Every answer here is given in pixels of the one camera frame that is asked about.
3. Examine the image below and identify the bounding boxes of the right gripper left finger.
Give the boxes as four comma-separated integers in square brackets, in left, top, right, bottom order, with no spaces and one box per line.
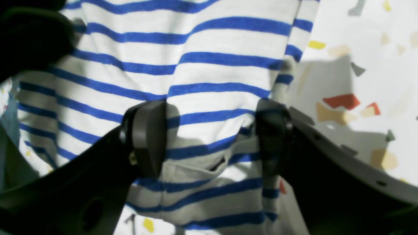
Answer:
[0,100,167,235]

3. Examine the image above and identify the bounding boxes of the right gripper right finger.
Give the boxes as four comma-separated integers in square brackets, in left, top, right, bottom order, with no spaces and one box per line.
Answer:
[255,99,418,235]

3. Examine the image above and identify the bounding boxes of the blue white striped t-shirt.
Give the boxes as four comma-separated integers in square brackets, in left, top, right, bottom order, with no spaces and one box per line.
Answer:
[1,0,320,235]

